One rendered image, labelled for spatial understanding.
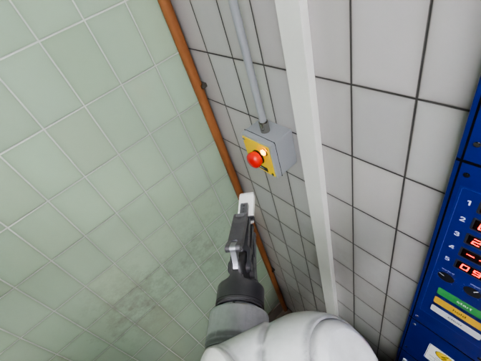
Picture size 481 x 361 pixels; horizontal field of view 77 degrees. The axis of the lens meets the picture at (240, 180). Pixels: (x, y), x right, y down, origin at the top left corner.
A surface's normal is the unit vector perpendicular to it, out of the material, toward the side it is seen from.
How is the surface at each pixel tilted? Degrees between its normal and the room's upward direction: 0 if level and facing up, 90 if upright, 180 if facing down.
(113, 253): 90
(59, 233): 90
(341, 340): 47
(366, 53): 90
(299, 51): 90
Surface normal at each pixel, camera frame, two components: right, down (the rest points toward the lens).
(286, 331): -0.53, -0.84
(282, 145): 0.63, 0.40
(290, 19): -0.73, 0.60
